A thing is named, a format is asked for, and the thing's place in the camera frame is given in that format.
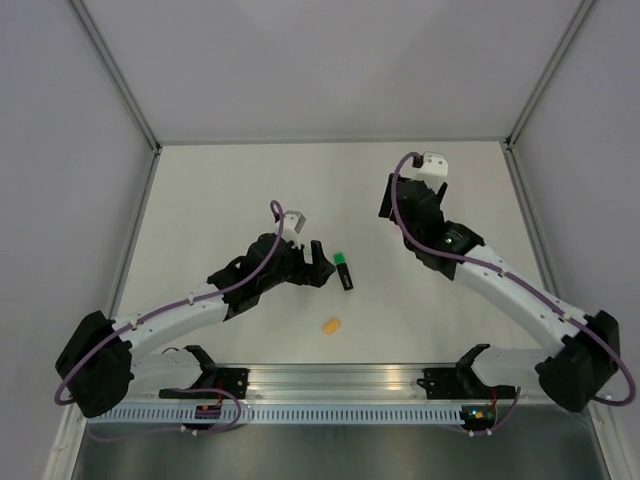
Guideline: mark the white slotted cable duct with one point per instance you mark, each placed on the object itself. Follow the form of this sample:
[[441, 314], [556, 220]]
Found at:
[[289, 414]]

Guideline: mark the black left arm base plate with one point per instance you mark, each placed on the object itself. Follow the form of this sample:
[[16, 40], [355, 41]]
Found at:
[[233, 380]]

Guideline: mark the aluminium frame post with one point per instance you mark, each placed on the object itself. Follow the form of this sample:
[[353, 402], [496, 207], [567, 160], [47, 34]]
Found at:
[[105, 56], [569, 35]]

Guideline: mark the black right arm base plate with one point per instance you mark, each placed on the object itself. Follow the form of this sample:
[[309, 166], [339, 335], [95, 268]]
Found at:
[[448, 383]]

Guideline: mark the left aluminium frame post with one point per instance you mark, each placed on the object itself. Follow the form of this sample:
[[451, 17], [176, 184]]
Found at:
[[105, 56]]

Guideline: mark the black green-tipped marker pen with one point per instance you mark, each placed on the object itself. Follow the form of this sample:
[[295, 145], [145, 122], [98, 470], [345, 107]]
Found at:
[[345, 276]]

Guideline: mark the right aluminium frame post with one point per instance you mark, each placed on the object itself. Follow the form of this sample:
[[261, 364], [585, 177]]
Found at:
[[569, 35]]

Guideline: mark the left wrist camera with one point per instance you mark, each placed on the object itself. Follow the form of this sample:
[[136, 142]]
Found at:
[[293, 224]]

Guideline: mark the aluminium mounting rail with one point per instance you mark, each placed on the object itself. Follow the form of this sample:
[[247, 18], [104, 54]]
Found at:
[[339, 383]]

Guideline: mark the green pen cap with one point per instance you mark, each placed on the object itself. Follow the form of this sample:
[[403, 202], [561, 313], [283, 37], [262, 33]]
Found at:
[[339, 258]]

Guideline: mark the orange pen cap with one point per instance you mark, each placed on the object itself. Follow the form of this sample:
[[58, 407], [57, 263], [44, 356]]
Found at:
[[332, 326]]

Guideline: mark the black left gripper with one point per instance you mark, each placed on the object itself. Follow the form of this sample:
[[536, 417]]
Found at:
[[315, 274]]

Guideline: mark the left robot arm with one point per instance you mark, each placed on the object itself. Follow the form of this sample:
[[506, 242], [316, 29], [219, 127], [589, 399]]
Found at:
[[96, 366]]

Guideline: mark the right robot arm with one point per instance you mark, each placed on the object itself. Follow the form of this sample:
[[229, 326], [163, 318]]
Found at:
[[576, 353]]

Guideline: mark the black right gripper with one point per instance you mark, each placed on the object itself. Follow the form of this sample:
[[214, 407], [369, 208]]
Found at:
[[387, 201]]

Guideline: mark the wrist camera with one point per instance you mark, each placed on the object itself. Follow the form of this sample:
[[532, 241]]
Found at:
[[432, 169], [293, 224]]

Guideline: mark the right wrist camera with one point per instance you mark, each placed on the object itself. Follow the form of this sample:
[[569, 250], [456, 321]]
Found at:
[[432, 169]]

